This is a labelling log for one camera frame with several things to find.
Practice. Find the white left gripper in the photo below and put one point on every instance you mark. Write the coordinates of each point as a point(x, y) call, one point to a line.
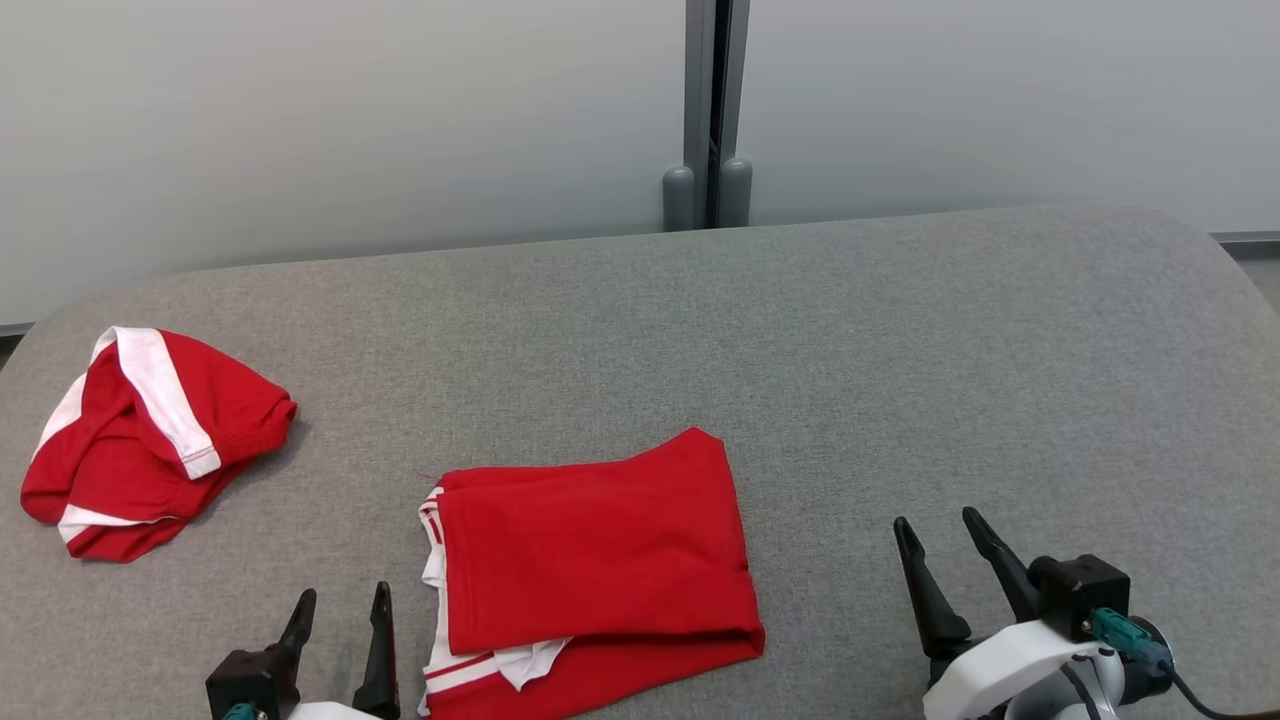
point(330, 713)

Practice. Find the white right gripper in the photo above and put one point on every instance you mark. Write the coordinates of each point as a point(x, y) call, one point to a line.
point(1000, 675)

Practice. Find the red and white shirt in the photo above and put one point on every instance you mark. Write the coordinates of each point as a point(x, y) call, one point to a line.
point(590, 560)

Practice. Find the red shorts with white stripes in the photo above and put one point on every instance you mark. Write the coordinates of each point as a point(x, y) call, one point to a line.
point(130, 470)

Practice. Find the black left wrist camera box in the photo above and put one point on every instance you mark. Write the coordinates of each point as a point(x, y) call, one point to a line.
point(250, 685)

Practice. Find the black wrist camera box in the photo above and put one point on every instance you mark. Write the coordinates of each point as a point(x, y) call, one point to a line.
point(250, 685)
point(1080, 595)

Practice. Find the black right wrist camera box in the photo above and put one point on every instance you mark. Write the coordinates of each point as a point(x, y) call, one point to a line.
point(1080, 595)

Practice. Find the teal left camera connector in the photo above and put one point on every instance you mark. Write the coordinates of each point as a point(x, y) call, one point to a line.
point(240, 713)

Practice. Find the teal camera connector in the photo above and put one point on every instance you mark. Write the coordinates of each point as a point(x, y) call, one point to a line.
point(1120, 630)
point(240, 713)

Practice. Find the teal right camera connector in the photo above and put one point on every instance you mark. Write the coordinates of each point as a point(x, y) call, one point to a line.
point(1120, 630)

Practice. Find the grey post foot cap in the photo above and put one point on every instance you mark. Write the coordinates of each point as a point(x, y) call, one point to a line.
point(678, 200)
point(736, 195)

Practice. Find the grey partition post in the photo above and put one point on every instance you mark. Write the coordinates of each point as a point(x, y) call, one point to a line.
point(700, 100)

